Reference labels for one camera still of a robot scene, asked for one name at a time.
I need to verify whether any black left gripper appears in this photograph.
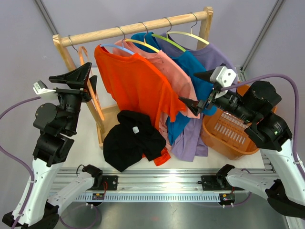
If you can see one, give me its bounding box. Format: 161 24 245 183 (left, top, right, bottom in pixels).
51 62 98 133

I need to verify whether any pink t-shirt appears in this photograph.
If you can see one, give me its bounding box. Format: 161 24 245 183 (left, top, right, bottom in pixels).
116 41 200 150

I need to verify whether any orange plastic hanger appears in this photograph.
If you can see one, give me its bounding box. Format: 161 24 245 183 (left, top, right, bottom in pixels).
68 35 104 121

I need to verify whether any light blue plastic hanger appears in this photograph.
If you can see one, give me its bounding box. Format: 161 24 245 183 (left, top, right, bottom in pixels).
100 26 135 57

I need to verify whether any orange t-shirt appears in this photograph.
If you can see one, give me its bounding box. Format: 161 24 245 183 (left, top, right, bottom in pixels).
94 44 187 167

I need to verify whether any yellow plastic hanger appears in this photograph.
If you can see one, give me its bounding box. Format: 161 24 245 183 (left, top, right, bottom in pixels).
124 21 161 53

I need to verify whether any black t-shirt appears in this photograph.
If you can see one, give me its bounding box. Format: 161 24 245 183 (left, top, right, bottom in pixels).
103 110 166 172

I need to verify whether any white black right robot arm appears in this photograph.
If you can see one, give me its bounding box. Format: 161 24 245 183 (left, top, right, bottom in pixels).
181 66 305 219

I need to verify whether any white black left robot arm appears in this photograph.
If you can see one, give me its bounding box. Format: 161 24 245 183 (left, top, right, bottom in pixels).
2 62 103 229

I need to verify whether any blue t-shirt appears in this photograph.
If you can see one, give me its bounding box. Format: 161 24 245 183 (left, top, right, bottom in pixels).
132 32 213 146

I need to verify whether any cream plastic hanger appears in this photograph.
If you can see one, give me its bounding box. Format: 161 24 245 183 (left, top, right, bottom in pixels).
167 12 210 45

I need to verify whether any purple t-shirt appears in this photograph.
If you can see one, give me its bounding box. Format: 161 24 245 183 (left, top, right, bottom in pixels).
171 43 236 162

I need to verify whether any green plastic hanger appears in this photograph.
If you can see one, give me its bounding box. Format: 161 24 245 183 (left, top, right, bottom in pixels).
152 17 186 52

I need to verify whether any wooden clothes rack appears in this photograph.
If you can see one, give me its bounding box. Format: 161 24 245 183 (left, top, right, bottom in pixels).
52 6 214 148

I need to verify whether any orange laundry basket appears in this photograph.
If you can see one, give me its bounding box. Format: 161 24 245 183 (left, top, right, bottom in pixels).
201 81 281 160

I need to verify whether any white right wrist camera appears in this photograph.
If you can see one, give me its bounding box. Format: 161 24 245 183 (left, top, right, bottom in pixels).
210 66 237 87

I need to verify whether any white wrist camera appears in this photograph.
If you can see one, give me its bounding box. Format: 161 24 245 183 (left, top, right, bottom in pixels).
33 80 57 101
210 66 237 87

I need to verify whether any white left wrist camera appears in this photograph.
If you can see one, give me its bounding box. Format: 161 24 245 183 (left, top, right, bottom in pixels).
33 80 57 101

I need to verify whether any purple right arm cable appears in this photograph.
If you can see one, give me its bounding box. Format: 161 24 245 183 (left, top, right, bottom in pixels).
220 73 301 172

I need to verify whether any aluminium mounting rail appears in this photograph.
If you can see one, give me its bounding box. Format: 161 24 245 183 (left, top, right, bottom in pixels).
51 168 279 193

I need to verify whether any white slotted cable duct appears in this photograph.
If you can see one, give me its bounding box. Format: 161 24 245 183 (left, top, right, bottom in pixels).
75 193 220 203

